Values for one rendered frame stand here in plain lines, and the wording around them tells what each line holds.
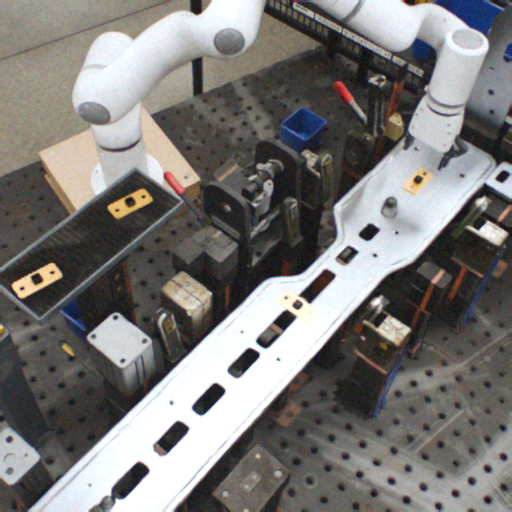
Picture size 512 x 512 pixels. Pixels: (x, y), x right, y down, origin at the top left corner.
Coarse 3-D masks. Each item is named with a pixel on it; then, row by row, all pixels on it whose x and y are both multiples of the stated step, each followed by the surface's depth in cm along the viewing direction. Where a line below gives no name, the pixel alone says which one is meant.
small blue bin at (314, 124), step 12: (300, 108) 215; (288, 120) 213; (300, 120) 219; (312, 120) 216; (324, 120) 213; (288, 132) 210; (300, 132) 221; (312, 132) 219; (288, 144) 214; (300, 144) 211; (312, 144) 214
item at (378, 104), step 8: (368, 80) 161; (376, 80) 160; (384, 80) 160; (376, 88) 159; (384, 88) 159; (392, 88) 159; (368, 96) 162; (376, 96) 161; (368, 104) 164; (376, 104) 163; (368, 112) 165; (376, 112) 165; (368, 120) 167; (376, 120) 169; (368, 128) 169; (376, 128) 171
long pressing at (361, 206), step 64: (384, 192) 169; (448, 192) 170; (320, 256) 157; (384, 256) 158; (256, 320) 147; (320, 320) 148; (192, 384) 138; (256, 384) 138; (128, 448) 130; (192, 448) 130
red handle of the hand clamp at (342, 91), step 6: (336, 84) 169; (342, 84) 169; (336, 90) 169; (342, 90) 168; (342, 96) 169; (348, 96) 169; (348, 102) 169; (354, 102) 170; (354, 108) 169; (354, 114) 170; (360, 114) 170; (360, 120) 170; (366, 120) 170; (366, 126) 170
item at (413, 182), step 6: (420, 168) 174; (414, 174) 172; (420, 174) 172; (426, 174) 173; (432, 174) 173; (408, 180) 171; (414, 180) 171; (420, 180) 170; (426, 180) 171; (402, 186) 170; (408, 186) 170; (414, 186) 170; (420, 186) 170; (414, 192) 169
